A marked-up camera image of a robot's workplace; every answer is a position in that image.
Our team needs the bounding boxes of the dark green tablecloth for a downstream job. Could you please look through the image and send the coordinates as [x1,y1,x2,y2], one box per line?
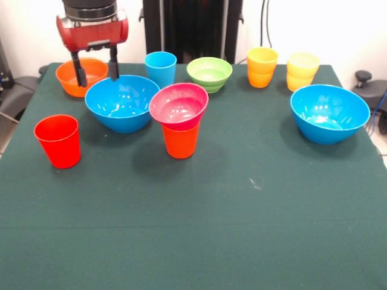
[0,62,387,290]

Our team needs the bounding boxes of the pink bowl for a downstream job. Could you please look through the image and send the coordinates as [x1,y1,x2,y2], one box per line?
[148,82,210,132]

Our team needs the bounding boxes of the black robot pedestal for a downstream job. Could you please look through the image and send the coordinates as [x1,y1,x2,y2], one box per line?
[138,0,246,65]

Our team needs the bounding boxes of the orange bowl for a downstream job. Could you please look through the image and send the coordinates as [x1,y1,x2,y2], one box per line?
[55,57,109,98]

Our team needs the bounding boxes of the black hanging cable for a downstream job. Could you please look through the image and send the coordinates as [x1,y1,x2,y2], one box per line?
[260,0,275,51]

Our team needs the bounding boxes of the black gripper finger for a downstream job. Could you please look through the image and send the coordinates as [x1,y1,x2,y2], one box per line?
[70,51,89,88]
[108,45,120,82]

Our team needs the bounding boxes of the grey pedestal foot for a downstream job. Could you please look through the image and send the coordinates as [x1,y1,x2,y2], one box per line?
[352,70,387,111]
[0,65,49,121]

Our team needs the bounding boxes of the blue cup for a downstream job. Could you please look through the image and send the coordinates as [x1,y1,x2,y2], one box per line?
[143,51,178,90]

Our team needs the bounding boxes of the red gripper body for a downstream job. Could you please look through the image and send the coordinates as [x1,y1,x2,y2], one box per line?
[56,8,129,53]

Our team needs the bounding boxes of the red cup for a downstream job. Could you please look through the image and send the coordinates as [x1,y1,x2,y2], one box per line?
[33,114,82,169]

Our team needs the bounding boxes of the green bowl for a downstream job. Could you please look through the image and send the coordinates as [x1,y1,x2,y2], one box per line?
[186,56,233,94]

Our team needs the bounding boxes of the yellow cup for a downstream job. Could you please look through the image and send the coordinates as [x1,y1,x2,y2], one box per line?
[286,51,320,92]

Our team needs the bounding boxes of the light orange cup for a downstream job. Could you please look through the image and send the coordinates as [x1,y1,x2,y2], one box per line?
[246,47,279,89]

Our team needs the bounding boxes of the large blue bowl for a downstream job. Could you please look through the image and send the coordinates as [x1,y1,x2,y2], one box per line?
[290,83,371,145]
[84,74,161,134]

